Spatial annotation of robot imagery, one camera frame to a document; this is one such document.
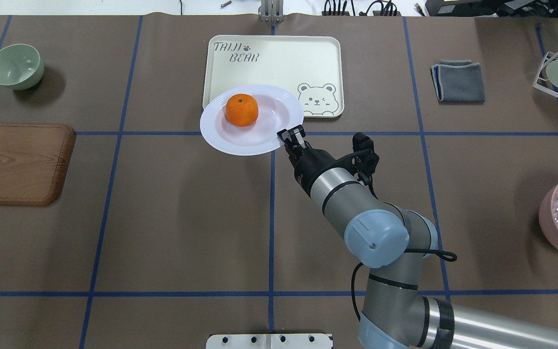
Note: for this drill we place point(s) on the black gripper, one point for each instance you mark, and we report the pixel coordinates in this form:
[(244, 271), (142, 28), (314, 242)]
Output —
[(312, 165)]

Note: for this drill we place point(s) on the white round plate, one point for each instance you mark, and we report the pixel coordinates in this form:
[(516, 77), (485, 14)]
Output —
[(278, 110)]

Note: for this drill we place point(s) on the orange fruit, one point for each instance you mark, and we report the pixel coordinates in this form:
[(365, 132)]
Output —
[(241, 110)]

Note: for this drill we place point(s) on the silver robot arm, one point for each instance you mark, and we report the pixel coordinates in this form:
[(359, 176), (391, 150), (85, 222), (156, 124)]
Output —
[(392, 242)]

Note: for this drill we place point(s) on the cream bear serving tray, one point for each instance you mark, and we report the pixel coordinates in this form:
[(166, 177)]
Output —
[(308, 67)]

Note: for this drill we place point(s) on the folded grey cloth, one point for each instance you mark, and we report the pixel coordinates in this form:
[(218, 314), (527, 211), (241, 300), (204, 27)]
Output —
[(458, 81)]

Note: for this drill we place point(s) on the green ceramic bowl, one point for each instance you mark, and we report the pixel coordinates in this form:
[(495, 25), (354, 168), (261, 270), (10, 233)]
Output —
[(21, 67)]

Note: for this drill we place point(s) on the wooden cutting board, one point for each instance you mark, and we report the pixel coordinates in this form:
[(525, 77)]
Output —
[(34, 160)]

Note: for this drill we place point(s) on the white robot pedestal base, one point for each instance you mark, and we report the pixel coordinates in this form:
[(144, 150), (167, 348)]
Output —
[(271, 341)]

